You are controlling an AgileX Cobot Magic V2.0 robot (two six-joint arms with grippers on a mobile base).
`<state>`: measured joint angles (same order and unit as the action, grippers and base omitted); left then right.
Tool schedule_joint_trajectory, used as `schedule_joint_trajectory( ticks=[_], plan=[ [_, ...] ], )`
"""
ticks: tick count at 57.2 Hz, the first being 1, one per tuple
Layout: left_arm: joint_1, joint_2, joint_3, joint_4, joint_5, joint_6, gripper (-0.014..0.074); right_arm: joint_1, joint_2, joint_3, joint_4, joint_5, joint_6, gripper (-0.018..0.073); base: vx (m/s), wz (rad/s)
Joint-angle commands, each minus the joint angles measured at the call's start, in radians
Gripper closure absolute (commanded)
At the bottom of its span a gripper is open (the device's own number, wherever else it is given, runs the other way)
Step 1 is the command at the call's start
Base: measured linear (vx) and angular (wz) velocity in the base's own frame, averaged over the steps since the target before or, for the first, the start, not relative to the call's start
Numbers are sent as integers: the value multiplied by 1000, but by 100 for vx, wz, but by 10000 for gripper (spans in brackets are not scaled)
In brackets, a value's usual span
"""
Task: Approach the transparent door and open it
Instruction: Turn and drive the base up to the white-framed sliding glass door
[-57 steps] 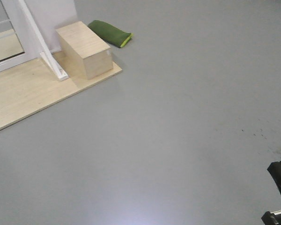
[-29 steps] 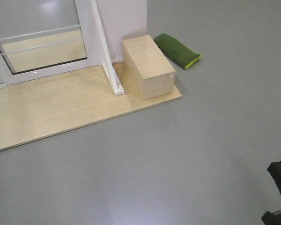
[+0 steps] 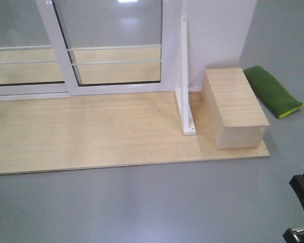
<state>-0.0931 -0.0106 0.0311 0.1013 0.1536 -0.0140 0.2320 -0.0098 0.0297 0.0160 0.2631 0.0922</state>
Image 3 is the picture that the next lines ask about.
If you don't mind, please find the light wooden box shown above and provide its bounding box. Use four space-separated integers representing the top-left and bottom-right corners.
202 68 270 149

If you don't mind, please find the light plywood base board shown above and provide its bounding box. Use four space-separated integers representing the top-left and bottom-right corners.
0 92 270 175

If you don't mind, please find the white framed sliding glass door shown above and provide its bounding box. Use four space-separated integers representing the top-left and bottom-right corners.
36 1 183 96

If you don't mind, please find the fixed white framed glass panel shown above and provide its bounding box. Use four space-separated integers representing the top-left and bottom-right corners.
0 1 75 97

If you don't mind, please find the white triangular support bracket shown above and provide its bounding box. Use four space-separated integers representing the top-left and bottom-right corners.
175 13 196 135

